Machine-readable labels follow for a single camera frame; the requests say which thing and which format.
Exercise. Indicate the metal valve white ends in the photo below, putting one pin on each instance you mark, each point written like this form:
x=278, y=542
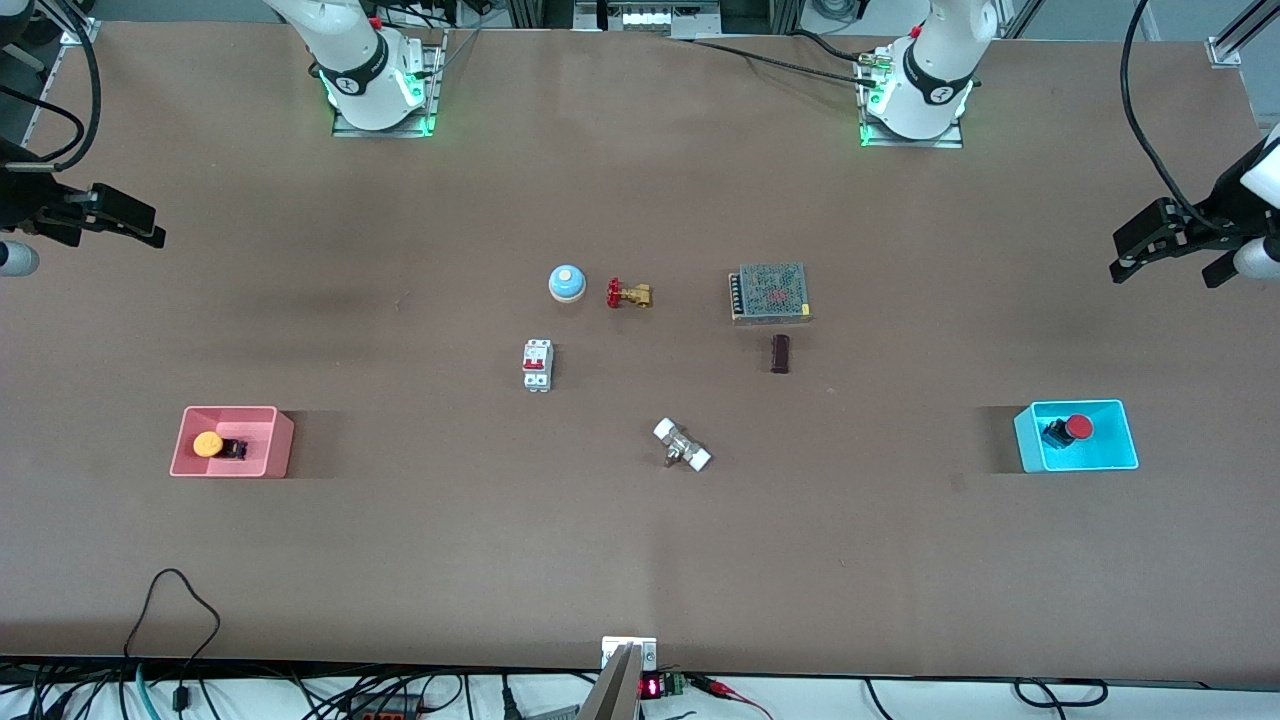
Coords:
x=682, y=445

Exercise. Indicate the dark brown rectangular block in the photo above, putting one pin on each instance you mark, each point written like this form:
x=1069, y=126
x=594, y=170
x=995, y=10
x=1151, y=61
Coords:
x=780, y=353

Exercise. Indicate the metal mesh power supply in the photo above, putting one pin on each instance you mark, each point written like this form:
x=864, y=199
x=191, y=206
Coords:
x=770, y=292

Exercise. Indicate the red push button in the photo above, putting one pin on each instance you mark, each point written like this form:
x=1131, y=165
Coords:
x=1078, y=428

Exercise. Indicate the silver device with lights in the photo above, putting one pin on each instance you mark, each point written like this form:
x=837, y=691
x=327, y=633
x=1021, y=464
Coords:
x=645, y=17

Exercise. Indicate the aluminium frame corner profile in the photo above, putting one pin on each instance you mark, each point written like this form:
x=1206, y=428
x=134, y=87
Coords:
x=1235, y=45
x=78, y=30

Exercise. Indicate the yellow push button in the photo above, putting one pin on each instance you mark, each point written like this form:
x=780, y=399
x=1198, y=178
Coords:
x=207, y=444

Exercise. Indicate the blue round bell button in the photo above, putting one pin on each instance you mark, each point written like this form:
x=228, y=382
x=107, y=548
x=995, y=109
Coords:
x=566, y=283

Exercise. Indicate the pink plastic bin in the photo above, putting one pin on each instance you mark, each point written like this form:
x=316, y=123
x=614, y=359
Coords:
x=260, y=455

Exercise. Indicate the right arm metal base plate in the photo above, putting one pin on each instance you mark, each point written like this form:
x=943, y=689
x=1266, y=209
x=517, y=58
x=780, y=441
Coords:
x=432, y=90

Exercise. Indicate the red digit display module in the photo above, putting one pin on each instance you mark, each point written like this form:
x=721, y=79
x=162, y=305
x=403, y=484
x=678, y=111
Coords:
x=652, y=687

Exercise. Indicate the white circuit breaker red switches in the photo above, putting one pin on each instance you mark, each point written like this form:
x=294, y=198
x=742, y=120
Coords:
x=538, y=365

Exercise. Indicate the orange black connector strip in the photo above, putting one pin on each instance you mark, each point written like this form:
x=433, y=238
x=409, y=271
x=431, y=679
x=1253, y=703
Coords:
x=385, y=708

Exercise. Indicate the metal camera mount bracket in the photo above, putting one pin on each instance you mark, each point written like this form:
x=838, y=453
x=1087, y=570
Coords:
x=622, y=680

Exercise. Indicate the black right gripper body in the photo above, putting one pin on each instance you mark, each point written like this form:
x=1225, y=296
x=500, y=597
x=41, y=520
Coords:
x=30, y=205

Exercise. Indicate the cyan plastic bin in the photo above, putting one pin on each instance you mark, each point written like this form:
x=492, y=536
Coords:
x=1115, y=450

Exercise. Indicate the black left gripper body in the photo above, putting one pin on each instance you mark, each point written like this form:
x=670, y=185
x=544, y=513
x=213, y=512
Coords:
x=1216, y=209

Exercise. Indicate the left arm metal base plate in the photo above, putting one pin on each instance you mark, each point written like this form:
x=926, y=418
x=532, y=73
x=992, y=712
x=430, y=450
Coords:
x=915, y=143

